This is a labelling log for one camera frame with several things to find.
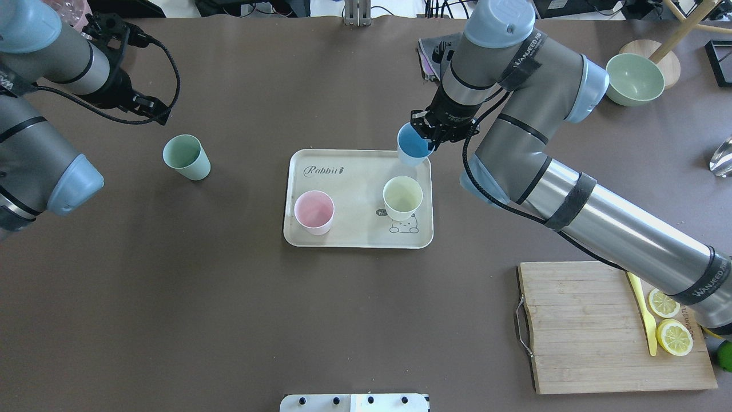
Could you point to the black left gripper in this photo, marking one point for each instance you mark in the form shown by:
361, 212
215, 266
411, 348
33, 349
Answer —
116, 91

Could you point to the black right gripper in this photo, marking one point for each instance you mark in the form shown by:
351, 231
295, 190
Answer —
453, 111

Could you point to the blue cup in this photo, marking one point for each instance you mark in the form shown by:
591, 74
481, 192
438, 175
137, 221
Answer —
412, 150

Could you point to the cream white cup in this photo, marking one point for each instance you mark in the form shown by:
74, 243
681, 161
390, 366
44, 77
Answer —
402, 195

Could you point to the green cup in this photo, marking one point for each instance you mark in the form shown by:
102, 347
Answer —
185, 154

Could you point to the pink cup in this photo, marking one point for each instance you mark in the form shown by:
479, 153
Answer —
314, 211

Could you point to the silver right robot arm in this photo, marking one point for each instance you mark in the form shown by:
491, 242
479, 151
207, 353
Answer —
548, 84

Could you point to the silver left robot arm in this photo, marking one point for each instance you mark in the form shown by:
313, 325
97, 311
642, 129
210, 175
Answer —
41, 170

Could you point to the cream rabbit tray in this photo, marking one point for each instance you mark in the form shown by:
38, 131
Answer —
354, 179

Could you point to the mirror tray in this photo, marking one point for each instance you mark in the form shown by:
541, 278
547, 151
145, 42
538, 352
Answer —
719, 55

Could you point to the pink mixing bowl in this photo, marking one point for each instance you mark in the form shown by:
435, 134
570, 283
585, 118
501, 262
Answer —
72, 13

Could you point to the grey folded cloth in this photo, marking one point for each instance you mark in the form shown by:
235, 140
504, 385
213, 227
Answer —
436, 53

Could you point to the green bowl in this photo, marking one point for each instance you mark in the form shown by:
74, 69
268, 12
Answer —
633, 80

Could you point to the wooden cup stand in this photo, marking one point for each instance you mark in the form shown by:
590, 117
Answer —
662, 54

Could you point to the yellow plastic knife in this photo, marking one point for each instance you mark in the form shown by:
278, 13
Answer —
649, 323

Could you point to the bamboo cutting board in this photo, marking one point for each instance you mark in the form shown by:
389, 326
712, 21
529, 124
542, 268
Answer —
586, 334

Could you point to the clear glass tumbler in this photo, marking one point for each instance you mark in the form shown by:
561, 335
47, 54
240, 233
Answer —
720, 162

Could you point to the lemon half left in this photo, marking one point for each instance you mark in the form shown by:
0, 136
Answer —
662, 305

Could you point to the lemon half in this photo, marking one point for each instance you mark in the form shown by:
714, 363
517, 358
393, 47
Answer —
662, 305
674, 337

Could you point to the lemon half right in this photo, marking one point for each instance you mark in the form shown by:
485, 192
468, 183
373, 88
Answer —
674, 337

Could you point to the green lime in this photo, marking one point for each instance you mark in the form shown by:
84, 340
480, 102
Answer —
724, 356

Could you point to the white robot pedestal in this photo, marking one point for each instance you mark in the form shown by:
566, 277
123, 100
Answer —
356, 402

